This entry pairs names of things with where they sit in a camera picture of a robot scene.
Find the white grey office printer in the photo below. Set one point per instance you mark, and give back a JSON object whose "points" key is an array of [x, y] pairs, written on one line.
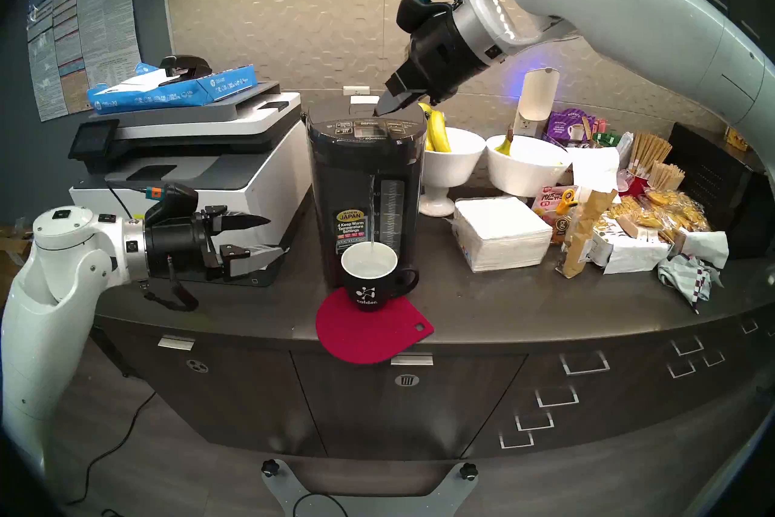
{"points": [[224, 164]]}

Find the dark round-logo snack pack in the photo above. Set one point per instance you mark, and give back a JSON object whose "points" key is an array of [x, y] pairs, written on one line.
{"points": [[561, 228]]}

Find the yellow bag clip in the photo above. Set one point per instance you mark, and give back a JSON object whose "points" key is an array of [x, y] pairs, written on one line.
{"points": [[569, 196]]}

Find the red cup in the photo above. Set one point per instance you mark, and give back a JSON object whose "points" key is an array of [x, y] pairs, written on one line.
{"points": [[636, 185]]}

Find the large white bowl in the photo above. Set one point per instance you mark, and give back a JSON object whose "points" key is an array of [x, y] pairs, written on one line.
{"points": [[524, 173]]}

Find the yellow banana bunch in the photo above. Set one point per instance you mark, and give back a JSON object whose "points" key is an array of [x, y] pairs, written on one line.
{"points": [[439, 131]]}

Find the white printed coffee bag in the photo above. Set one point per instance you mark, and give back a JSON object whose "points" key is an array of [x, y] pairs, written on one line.
{"points": [[633, 253]]}

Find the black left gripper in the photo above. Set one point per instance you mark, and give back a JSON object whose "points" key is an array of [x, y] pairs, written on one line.
{"points": [[175, 246]]}

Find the grey text wall poster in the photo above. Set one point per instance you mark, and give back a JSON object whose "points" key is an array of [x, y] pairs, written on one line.
{"points": [[109, 37]]}

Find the red round silicone mat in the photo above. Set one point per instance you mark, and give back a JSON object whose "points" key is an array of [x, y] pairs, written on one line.
{"points": [[369, 340]]}

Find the blue printer paper ream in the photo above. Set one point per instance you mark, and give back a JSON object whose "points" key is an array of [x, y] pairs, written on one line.
{"points": [[163, 96]]}

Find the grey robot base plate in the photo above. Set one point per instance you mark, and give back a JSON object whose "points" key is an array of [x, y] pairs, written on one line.
{"points": [[275, 494]]}

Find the green tea packet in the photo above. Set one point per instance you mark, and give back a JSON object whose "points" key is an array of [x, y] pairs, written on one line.
{"points": [[606, 138]]}

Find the black stapler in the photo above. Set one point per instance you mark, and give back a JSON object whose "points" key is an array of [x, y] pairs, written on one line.
{"points": [[187, 66]]}

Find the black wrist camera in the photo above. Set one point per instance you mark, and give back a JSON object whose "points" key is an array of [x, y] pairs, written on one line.
{"points": [[178, 199], [418, 13]]}

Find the black mug white inside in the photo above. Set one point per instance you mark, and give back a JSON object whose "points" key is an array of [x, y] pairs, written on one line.
{"points": [[366, 294]]}

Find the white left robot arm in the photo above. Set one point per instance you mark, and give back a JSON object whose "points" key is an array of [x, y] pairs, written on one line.
{"points": [[42, 340]]}

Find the black electric water dispenser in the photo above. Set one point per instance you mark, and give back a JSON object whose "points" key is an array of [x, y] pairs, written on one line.
{"points": [[357, 182]]}

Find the purple coffee box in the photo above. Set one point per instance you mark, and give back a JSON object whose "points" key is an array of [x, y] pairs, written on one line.
{"points": [[569, 127]]}

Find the yellow snack bag pile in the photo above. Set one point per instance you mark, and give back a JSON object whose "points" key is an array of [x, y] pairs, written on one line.
{"points": [[663, 210]]}

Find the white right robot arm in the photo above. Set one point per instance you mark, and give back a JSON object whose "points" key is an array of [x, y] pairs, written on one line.
{"points": [[636, 13]]}

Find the white paper napkin stack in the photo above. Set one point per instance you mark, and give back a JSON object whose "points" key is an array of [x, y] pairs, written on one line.
{"points": [[502, 234]]}

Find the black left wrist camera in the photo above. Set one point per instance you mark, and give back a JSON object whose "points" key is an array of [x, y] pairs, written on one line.
{"points": [[178, 199]]}

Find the black star knob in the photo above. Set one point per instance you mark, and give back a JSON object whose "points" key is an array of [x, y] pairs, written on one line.
{"points": [[468, 471], [270, 468]]}

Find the silver drawer pull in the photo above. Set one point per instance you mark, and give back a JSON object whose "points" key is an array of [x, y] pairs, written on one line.
{"points": [[749, 331], [714, 364], [534, 428], [516, 447], [687, 353], [557, 404], [584, 371], [681, 376]]}

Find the yellow-green banana with stem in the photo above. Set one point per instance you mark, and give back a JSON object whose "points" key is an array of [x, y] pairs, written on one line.
{"points": [[506, 145]]}

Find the white pedestal bowl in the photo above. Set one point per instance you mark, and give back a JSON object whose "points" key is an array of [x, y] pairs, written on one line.
{"points": [[451, 164]]}

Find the pink snack package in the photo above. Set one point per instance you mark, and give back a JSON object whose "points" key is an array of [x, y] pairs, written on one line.
{"points": [[548, 201]]}

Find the dark base cabinet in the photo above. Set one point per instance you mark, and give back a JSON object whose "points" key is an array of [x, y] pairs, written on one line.
{"points": [[345, 413]]}

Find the white folded bag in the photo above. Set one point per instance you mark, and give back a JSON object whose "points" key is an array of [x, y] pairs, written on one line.
{"points": [[705, 246]]}

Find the brown paper bag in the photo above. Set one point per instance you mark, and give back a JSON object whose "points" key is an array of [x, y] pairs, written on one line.
{"points": [[584, 234]]}

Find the tall wall notice poster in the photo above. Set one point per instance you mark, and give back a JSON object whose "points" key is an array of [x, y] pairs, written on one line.
{"points": [[48, 61]]}

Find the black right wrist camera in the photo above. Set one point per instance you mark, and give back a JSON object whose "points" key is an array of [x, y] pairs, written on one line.
{"points": [[418, 13]]}

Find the wooden stirrer bundle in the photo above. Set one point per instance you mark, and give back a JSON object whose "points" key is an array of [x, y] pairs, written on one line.
{"points": [[666, 176], [649, 152]]}

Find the black countertop appliance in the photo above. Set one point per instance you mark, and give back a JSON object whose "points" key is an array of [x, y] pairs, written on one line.
{"points": [[714, 195]]}

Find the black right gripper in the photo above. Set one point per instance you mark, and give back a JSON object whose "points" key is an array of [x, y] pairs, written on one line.
{"points": [[448, 55]]}

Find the checked kitchen cloth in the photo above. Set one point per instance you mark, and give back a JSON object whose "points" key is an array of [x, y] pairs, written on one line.
{"points": [[690, 278]]}

